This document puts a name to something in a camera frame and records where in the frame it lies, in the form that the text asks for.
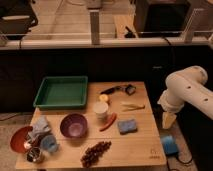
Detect purple bowl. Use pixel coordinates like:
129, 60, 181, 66
60, 114, 88, 138

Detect red chili pepper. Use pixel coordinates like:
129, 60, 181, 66
99, 113, 117, 131

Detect yellow lemon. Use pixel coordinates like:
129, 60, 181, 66
99, 94, 109, 103

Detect grey-blue towel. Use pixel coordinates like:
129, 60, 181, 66
28, 116, 51, 140

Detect blue sponge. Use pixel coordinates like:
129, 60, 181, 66
117, 119, 137, 134

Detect white cup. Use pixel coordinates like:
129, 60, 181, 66
93, 101, 109, 120

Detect green plastic tray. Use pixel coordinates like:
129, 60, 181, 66
33, 76, 88, 110

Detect metal spoon in bowl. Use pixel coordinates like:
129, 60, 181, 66
24, 140, 35, 150

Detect red bowl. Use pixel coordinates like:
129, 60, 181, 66
10, 126, 33, 153

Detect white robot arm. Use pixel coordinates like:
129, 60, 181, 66
158, 66, 213, 129

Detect beige tongs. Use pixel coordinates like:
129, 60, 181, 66
121, 102, 145, 111

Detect black handled tool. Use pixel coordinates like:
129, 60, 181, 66
101, 84, 136, 95

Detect black chair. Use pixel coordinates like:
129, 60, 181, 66
0, 0, 38, 40

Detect bunch of dark grapes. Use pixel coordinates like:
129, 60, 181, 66
80, 141, 111, 168

